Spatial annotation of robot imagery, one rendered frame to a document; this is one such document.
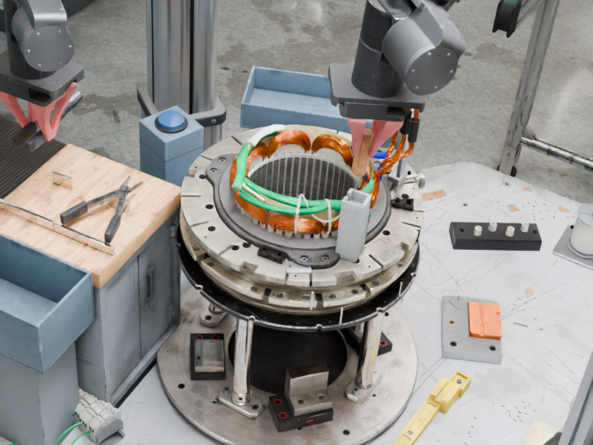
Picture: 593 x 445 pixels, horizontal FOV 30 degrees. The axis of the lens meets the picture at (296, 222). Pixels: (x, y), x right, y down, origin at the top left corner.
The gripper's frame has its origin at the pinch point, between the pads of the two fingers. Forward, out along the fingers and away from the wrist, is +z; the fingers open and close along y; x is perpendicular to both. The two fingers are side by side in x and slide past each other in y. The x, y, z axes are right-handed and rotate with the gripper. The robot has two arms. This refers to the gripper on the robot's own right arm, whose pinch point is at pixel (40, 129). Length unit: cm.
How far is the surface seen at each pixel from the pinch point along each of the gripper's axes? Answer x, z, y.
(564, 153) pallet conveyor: 181, 100, 41
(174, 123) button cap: 26.7, 13.5, 3.3
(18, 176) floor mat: 105, 114, -95
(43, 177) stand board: 4.2, 11.8, -3.6
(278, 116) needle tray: 35.6, 12.7, 16.2
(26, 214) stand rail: -4.0, 11.0, -0.1
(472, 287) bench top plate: 45, 40, 49
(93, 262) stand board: -6.2, 12.1, 11.6
